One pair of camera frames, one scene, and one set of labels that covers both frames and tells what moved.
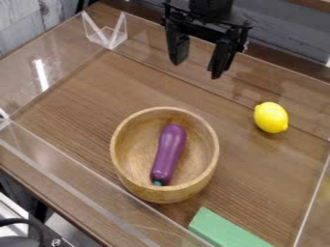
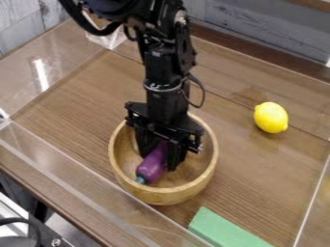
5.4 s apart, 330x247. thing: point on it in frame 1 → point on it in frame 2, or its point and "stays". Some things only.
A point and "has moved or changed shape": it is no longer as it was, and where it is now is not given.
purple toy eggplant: (172, 138) has moved or changed shape
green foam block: (223, 232) stays
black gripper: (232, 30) → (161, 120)
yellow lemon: (271, 117) stays
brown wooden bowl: (135, 142) stays
